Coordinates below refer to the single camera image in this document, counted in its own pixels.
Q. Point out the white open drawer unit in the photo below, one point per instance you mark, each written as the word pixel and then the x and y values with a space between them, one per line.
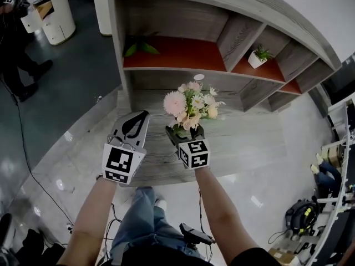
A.
pixel 29 21

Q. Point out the person's black sleeve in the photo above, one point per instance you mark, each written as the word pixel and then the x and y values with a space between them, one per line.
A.
pixel 256 258

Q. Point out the person's right forearm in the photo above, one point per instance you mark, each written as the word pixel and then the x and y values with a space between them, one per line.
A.
pixel 219 212

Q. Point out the white curved desk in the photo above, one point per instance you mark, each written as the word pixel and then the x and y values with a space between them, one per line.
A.
pixel 338 209

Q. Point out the white cylindrical column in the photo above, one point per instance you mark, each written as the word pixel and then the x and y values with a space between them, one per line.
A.
pixel 102 10

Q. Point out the person's left forearm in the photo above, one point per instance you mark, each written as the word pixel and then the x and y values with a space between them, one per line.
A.
pixel 88 217

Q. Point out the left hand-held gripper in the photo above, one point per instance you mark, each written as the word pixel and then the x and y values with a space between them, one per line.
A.
pixel 117 161

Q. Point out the pink and white flowers bouquet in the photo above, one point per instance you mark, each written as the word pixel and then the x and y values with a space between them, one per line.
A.
pixel 191 104

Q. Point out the cardboard box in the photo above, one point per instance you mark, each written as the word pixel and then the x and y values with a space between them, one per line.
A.
pixel 281 256

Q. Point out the person's blue jeans leg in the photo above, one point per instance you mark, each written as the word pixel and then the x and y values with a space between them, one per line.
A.
pixel 144 231

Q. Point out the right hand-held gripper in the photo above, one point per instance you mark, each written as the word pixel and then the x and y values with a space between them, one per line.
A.
pixel 194 155

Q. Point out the black device on floor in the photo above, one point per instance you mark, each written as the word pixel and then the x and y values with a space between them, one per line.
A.
pixel 195 234

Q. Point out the white round cabinet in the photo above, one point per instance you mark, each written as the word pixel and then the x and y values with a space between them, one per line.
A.
pixel 59 21

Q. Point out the black bag with yellow trim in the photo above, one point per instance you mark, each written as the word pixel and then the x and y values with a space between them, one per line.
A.
pixel 301 217

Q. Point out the person's white shoe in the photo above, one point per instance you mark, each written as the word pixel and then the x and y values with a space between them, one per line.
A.
pixel 161 203

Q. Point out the grey wooden shelf unit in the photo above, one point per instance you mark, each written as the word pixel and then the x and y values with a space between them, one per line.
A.
pixel 177 18

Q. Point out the grey wooden table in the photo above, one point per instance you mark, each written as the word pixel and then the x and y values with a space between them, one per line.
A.
pixel 235 143

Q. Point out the small plant in white pot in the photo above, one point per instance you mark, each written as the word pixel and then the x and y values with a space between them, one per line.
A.
pixel 256 60

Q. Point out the green leafy plant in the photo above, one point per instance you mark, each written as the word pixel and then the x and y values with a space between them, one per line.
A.
pixel 141 46

